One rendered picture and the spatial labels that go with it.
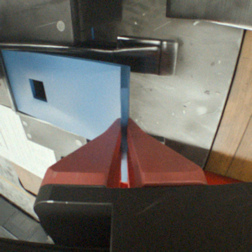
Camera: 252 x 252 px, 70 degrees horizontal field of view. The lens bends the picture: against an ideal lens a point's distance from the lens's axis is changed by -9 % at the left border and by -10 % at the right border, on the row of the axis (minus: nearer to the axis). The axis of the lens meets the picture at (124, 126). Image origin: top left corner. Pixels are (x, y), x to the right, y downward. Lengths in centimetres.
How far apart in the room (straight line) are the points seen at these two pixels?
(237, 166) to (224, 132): 5
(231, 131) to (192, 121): 5
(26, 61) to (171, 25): 14
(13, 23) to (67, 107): 9
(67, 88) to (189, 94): 13
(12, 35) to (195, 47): 17
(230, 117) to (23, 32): 22
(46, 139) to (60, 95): 9
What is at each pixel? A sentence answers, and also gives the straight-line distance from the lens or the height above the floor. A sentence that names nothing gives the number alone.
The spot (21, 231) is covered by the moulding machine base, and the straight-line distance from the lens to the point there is 528.
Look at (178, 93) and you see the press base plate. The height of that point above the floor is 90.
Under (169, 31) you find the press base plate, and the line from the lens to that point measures 21.
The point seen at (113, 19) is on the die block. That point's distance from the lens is 21.
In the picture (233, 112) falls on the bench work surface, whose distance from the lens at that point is 23.
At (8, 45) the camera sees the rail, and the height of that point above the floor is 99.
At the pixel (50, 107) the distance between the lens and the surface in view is 19.
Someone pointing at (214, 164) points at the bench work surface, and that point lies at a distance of 28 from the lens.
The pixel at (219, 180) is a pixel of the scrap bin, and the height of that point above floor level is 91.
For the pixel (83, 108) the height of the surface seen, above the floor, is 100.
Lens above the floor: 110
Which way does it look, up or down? 47 degrees down
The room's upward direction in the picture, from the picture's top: 142 degrees counter-clockwise
